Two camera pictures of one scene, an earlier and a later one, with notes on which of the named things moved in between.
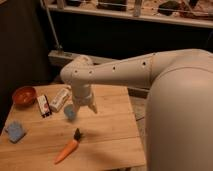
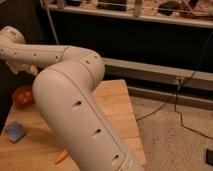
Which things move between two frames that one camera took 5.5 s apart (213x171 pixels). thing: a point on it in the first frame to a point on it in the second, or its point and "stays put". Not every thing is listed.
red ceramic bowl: (24, 97) stays put
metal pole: (58, 45) stays put
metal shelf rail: (135, 15) stays put
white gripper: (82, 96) to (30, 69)
